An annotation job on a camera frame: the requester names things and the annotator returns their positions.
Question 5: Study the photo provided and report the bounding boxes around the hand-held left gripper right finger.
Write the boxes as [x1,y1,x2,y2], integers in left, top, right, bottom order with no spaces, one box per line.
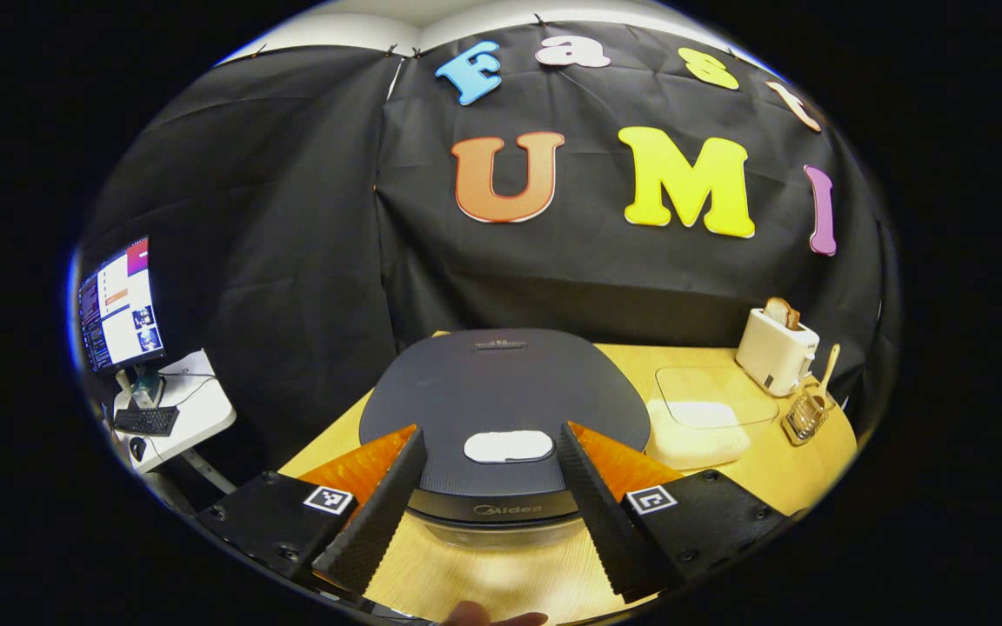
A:
[558,422,791,603]

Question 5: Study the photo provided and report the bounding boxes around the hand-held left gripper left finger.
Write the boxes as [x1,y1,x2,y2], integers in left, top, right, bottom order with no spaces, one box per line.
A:
[195,424,428,596]

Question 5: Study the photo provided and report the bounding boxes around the clear box of rice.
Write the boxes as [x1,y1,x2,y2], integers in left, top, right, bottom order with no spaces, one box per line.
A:
[645,365,780,470]

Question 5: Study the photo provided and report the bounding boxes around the black and silver rice cooker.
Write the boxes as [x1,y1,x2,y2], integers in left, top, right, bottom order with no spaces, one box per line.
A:
[359,328,651,547]

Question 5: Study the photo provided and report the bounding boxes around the wire chopstick holder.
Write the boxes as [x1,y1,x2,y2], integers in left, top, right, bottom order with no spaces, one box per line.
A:
[781,389,837,447]

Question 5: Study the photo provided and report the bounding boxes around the wooden spoon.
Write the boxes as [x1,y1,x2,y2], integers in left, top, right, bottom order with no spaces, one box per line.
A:
[805,344,841,414]

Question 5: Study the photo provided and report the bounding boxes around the white side table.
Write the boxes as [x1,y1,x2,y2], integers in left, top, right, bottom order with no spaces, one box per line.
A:
[111,350,237,496]

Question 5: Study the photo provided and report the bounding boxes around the white toaster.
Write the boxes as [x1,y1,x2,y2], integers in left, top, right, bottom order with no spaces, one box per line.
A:
[736,309,821,398]

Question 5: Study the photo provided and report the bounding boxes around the black keyboard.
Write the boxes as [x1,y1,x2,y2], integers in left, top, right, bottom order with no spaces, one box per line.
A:
[113,405,180,437]

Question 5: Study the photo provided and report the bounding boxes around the small teal box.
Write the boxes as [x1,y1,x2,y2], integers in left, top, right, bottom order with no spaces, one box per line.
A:
[131,370,163,410]

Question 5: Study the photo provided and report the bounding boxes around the bread slice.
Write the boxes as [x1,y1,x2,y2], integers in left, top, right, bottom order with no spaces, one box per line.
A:
[764,296,802,330]

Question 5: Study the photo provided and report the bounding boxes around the black backdrop cloth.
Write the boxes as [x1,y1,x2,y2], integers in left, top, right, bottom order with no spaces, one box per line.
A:
[75,22,893,470]

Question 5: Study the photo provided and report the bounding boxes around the computer monitor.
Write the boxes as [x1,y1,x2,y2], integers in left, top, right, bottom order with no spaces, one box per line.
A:
[77,236,167,375]

